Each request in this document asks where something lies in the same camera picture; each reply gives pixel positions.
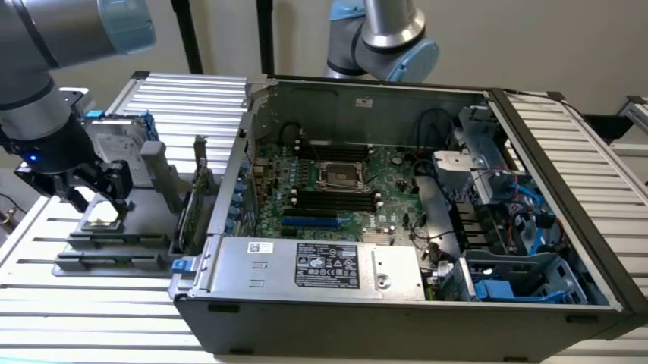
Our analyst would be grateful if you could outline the black open PC case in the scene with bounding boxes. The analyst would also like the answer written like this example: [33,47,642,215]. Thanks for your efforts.
[169,74,648,362]

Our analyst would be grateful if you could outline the blue expansion slot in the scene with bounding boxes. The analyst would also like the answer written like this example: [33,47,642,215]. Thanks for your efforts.
[280,217,340,229]

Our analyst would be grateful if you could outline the silver CPU chip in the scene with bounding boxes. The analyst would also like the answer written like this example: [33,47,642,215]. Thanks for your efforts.
[81,200,126,231]

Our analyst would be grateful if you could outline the black stand pole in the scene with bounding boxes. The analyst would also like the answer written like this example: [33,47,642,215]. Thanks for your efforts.
[169,0,204,75]
[253,0,276,76]

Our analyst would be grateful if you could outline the grey parts rack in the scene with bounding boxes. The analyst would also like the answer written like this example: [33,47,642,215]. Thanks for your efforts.
[49,140,224,278]

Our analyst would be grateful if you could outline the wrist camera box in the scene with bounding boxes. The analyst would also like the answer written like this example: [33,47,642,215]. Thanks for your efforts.
[58,87,97,119]

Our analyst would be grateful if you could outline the black cable on table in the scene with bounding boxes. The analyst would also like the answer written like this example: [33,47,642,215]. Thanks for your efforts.
[499,88,611,142]

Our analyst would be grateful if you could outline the black wire loop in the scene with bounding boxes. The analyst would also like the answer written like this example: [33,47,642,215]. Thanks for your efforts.
[276,121,304,151]
[415,108,462,152]

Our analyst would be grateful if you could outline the black RAM slot bank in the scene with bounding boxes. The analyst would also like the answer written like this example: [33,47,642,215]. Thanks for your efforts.
[295,143,369,162]
[293,188,379,212]

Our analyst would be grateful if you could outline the grey drive cage blue clips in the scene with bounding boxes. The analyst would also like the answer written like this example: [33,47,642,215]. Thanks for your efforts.
[438,248,591,306]

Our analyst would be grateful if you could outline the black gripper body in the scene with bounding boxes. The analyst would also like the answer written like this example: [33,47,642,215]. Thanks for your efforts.
[0,113,102,201]

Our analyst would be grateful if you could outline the metal disk bay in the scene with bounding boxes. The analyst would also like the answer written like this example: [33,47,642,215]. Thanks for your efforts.
[430,105,530,206]

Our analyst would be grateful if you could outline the black expansion slot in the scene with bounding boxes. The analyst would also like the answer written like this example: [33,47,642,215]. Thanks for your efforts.
[280,207,339,220]

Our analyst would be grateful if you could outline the metal CPU socket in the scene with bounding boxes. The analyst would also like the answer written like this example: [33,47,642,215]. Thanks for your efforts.
[311,160,365,190]

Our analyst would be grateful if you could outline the aluminium frame table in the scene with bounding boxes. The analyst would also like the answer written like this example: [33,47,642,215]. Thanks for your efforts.
[609,95,648,157]

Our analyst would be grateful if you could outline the green graphics card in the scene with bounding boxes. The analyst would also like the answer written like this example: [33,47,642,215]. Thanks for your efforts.
[173,135,214,256]

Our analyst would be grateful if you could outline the black fan shroud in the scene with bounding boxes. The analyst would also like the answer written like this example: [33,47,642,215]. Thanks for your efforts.
[411,174,462,259]

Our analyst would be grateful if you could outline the hard disk with blue caddy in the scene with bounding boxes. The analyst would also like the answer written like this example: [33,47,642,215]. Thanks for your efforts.
[80,109,161,187]

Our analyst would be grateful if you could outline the silver power supply unit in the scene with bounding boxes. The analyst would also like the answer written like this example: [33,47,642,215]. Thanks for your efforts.
[186,236,427,303]

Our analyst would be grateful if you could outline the green motherboard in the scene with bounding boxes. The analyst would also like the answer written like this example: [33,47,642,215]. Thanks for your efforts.
[241,140,432,246]

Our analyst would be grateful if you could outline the thin black cable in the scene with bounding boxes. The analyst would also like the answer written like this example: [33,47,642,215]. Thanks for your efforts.
[0,192,26,225]

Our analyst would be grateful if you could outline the black box beside table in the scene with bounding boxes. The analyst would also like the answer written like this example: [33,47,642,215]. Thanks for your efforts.
[579,112,631,146]

